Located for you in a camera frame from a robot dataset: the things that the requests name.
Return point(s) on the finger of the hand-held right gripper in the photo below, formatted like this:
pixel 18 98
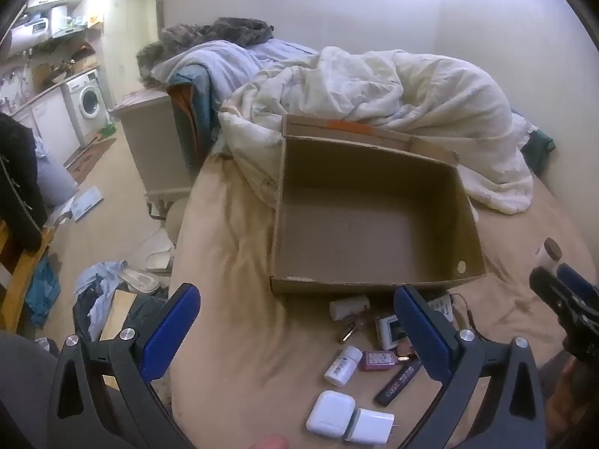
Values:
pixel 573 276
pixel 552 290

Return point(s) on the crumpled plastic bag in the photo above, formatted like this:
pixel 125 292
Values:
pixel 98 294

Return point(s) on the person's left hand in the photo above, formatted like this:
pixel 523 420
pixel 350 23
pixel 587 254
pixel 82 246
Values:
pixel 269 442

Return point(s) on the pink hand sanitizer bottle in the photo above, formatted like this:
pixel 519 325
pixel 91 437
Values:
pixel 379 360

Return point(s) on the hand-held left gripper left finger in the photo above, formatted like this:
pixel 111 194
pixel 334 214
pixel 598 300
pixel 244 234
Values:
pixel 171 327

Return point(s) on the beige slipper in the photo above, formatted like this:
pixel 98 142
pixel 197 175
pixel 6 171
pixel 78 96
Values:
pixel 142 281
pixel 161 259

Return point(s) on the wooden chair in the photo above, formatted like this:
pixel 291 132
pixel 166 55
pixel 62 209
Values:
pixel 21 271

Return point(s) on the white earbuds case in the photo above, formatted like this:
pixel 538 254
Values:
pixel 330 411

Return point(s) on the white charger plug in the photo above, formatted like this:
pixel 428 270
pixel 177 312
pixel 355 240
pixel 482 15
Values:
pixel 369 425

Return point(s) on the white washing machine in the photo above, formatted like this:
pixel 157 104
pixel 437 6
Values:
pixel 89 98

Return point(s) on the black tube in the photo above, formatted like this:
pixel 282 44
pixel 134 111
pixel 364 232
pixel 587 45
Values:
pixel 397 380

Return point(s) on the white water heater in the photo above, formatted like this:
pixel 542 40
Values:
pixel 25 35

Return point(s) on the kitchen counter cabinet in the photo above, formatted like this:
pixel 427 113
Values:
pixel 47 119

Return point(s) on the orange and teal cloth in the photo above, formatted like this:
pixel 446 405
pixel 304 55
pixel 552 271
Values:
pixel 192 112

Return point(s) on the white duvet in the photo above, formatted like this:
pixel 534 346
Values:
pixel 374 93

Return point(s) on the small metal battery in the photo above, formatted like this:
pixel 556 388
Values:
pixel 347 334

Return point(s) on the dark teal cloth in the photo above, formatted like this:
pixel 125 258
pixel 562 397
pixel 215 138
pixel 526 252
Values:
pixel 540 145

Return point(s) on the flat cardboard piece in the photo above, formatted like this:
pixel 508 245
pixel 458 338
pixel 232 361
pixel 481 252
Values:
pixel 114 315

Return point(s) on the pink device with screen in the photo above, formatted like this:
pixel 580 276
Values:
pixel 390 332

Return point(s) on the beige bedside cabinet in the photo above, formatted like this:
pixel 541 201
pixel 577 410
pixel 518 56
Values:
pixel 154 149

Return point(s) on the white bottle red label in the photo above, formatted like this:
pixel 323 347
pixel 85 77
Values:
pixel 348 307

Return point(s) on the blue cloth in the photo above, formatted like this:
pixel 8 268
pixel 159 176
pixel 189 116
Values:
pixel 42 290

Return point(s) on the grey fuzzy blanket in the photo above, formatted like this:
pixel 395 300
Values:
pixel 210 37

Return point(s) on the white bottle brown cap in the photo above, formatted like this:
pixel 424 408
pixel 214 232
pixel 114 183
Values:
pixel 547 253

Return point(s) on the cardboard box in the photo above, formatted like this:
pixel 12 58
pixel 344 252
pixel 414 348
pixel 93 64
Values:
pixel 374 215

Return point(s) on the pale purple bag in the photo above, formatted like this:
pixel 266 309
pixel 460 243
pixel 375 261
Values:
pixel 55 178

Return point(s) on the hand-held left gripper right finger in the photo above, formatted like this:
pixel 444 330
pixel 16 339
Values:
pixel 421 332

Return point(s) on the white booklet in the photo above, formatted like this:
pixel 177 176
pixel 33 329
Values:
pixel 86 201

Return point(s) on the person's right hand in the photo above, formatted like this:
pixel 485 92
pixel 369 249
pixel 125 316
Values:
pixel 561 393

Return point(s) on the pale blue duvet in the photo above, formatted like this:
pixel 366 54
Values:
pixel 224 63

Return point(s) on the white pill bottle blue label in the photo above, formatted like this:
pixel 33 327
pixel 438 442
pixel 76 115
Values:
pixel 343 365

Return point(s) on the brown door mat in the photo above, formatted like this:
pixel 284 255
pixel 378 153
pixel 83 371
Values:
pixel 91 152

